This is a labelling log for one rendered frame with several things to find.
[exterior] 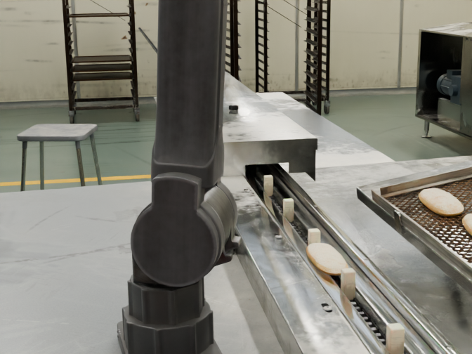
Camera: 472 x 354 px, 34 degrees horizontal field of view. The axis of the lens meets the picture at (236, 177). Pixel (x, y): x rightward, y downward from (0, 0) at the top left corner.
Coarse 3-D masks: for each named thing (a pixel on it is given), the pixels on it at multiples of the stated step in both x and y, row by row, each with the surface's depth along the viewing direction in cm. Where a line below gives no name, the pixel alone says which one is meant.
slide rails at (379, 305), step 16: (288, 192) 120; (272, 208) 112; (304, 208) 112; (288, 224) 105; (304, 224) 104; (320, 240) 98; (304, 256) 92; (320, 272) 87; (336, 288) 83; (368, 288) 83; (352, 304) 79; (368, 304) 79; (384, 304) 78; (352, 320) 75; (384, 320) 75; (400, 320) 75; (368, 336) 71; (416, 336) 71; (384, 352) 68; (416, 352) 68; (432, 352) 68
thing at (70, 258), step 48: (48, 192) 134; (96, 192) 133; (144, 192) 133; (0, 240) 109; (48, 240) 109; (96, 240) 108; (0, 288) 92; (48, 288) 92; (96, 288) 92; (240, 288) 91; (0, 336) 79; (48, 336) 79; (96, 336) 79; (240, 336) 78
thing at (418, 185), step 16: (432, 176) 103; (448, 176) 103; (464, 176) 103; (384, 192) 102; (400, 192) 102; (416, 192) 102; (464, 192) 98; (384, 208) 98; (400, 208) 98; (416, 224) 88; (432, 224) 90; (448, 224) 89; (432, 240) 83; (464, 240) 84; (448, 256) 80; (464, 272) 76
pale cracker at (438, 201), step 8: (424, 192) 98; (432, 192) 97; (440, 192) 97; (448, 192) 97; (424, 200) 96; (432, 200) 95; (440, 200) 94; (448, 200) 93; (456, 200) 93; (432, 208) 94; (440, 208) 92; (448, 208) 92; (456, 208) 91
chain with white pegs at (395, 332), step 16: (144, 32) 523; (256, 176) 135; (272, 176) 122; (272, 192) 123; (288, 208) 109; (304, 240) 102; (352, 272) 82; (352, 288) 82; (368, 320) 78; (384, 336) 73; (400, 336) 68; (400, 352) 69
